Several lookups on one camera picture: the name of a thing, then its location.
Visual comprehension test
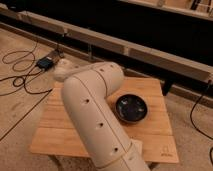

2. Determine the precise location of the dark round bowl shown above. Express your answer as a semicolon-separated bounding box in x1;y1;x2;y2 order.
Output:
115;94;148;124

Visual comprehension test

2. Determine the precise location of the white sponge square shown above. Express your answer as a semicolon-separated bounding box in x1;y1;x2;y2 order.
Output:
132;139;142;154

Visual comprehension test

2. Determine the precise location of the blue black power box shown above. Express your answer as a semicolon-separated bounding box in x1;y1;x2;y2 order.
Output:
36;57;54;71

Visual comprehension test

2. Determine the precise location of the black floor cable right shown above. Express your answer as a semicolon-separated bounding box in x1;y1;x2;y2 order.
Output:
189;79;213;167

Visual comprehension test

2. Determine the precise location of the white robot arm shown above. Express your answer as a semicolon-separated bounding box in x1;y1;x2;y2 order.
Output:
54;59;150;171

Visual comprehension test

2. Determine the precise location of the wooden table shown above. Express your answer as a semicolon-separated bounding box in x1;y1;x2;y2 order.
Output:
30;77;179;164

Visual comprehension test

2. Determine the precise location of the black floor cable left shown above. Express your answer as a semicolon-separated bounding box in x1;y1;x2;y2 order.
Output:
0;33;68;142

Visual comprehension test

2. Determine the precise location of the black floor cable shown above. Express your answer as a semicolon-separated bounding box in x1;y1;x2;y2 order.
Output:
189;79;213;167
0;33;68;142

